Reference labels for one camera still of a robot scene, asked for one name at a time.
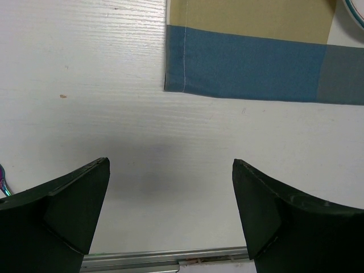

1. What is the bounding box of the blue tan white cloth napkin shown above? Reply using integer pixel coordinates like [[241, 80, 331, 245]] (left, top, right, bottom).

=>
[[164, 0, 363, 105]]

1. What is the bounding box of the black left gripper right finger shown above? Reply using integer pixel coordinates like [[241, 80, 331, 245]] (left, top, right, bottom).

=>
[[232, 159, 363, 273]]

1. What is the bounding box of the fork with pink handle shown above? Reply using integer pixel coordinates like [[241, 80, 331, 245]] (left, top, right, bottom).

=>
[[0, 165, 13, 196]]

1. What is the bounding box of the white plate with red print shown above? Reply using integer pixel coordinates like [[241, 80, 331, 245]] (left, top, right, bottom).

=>
[[334, 1, 363, 31]]

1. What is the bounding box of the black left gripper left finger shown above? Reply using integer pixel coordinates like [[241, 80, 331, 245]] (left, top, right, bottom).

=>
[[1, 158, 110, 272]]

